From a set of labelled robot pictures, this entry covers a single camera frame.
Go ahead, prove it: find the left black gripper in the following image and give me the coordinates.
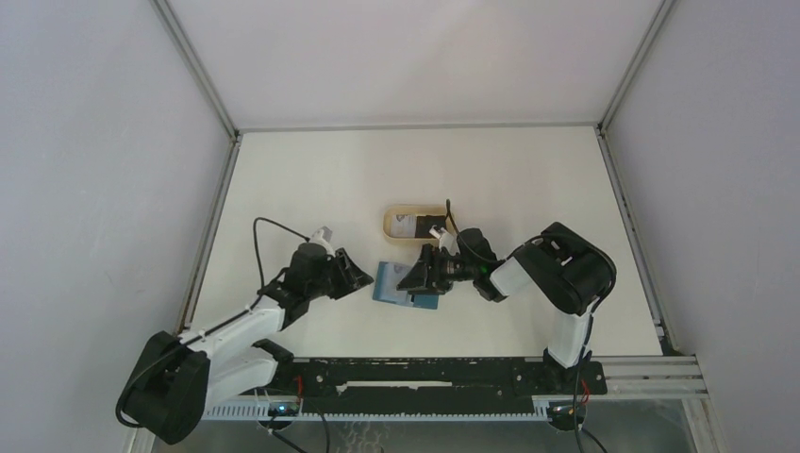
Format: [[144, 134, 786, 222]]
[[306, 247, 374, 300]]

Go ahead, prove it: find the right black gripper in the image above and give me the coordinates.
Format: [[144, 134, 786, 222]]
[[397, 241, 479, 294]]

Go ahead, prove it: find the white card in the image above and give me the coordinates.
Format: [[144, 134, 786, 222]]
[[379, 262, 411, 305], [390, 214, 417, 239]]

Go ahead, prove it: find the blue card holder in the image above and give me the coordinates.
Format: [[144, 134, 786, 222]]
[[373, 261, 439, 310]]

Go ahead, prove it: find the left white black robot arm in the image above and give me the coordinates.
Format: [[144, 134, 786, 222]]
[[114, 241, 375, 445]]

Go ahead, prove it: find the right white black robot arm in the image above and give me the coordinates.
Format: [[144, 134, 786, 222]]
[[396, 222, 617, 393]]

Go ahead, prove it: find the black card in tray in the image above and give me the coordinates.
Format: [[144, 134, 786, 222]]
[[413, 215, 446, 240]]

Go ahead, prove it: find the white card in tray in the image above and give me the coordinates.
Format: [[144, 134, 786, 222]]
[[390, 214, 417, 239]]

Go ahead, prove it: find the beige oval tray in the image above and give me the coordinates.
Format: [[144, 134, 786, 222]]
[[382, 205, 456, 245]]

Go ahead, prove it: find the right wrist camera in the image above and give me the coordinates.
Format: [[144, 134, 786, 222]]
[[429, 226, 458, 254]]

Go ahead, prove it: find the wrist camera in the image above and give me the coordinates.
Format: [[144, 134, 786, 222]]
[[429, 226, 458, 254], [308, 226, 335, 256]]

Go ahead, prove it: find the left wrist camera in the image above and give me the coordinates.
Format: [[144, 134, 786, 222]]
[[308, 226, 335, 256]]

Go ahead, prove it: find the left black cable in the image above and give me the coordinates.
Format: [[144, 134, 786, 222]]
[[252, 216, 312, 295]]

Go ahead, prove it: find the black cable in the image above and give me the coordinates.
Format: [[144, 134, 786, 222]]
[[252, 216, 312, 295], [444, 199, 619, 453]]

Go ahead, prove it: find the black mounting base plate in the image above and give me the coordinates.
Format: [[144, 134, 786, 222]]
[[248, 341, 608, 411]]

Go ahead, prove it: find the white toothed cable duct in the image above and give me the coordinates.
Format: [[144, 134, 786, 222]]
[[201, 399, 551, 422]]

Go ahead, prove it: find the right black cable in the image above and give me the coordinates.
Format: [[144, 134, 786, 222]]
[[444, 199, 619, 453]]

